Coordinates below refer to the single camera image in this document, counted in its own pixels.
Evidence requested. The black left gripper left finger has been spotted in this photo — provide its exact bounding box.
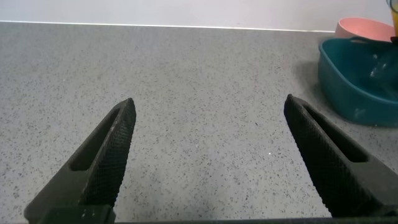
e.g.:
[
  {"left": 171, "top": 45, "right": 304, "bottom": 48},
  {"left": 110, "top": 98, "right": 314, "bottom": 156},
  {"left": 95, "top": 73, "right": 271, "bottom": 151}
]
[{"left": 24, "top": 97, "right": 137, "bottom": 224}]

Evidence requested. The pink round bowl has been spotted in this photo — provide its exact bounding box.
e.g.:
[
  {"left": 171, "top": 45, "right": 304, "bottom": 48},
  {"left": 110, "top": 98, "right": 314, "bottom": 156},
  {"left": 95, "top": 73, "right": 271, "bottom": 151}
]
[{"left": 334, "top": 17, "right": 396, "bottom": 43}]

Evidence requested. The teal square plastic basin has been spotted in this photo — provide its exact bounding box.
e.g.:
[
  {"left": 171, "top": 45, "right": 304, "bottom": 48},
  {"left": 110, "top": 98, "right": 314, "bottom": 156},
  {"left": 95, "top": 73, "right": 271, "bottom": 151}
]
[{"left": 317, "top": 36, "right": 398, "bottom": 128}]

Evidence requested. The clear ribbed plastic cup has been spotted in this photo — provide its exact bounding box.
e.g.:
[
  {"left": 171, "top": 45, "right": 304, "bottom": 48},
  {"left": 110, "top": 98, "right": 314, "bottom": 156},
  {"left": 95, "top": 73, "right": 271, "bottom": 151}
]
[{"left": 386, "top": 0, "right": 398, "bottom": 37}]

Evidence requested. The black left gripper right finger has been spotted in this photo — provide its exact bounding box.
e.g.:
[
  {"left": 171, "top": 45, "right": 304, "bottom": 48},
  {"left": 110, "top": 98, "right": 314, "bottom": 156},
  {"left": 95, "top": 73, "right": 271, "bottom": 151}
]
[{"left": 283, "top": 93, "right": 398, "bottom": 218}]

